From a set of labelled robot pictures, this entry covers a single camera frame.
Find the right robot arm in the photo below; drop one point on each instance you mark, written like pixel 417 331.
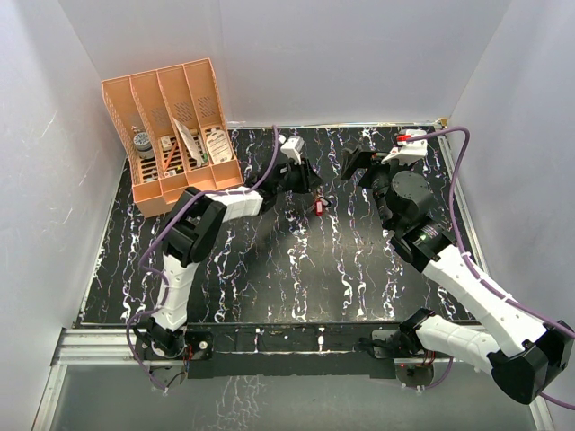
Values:
pixel 418 239

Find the white labelled packet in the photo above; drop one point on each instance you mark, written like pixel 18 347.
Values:
pixel 218 146

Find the white printed card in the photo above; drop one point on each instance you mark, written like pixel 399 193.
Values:
pixel 191 141

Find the small beige box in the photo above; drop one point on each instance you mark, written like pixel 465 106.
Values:
pixel 167 143

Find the grey round canister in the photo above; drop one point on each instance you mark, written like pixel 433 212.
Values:
pixel 142 143

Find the red key tag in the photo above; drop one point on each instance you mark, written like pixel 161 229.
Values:
pixel 321 205

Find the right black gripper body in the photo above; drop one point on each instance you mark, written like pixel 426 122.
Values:
pixel 379 176

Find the orange plastic file organizer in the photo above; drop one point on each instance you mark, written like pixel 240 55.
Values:
pixel 151 100

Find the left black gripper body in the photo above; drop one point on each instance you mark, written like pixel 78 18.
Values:
pixel 296 179

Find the aluminium frame rail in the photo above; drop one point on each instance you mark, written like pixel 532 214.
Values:
pixel 507 349

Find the black front base bar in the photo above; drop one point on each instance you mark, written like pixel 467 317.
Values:
pixel 303 349

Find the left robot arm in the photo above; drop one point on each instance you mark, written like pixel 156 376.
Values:
pixel 190 235

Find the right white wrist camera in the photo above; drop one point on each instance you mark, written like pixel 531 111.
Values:
pixel 411 146

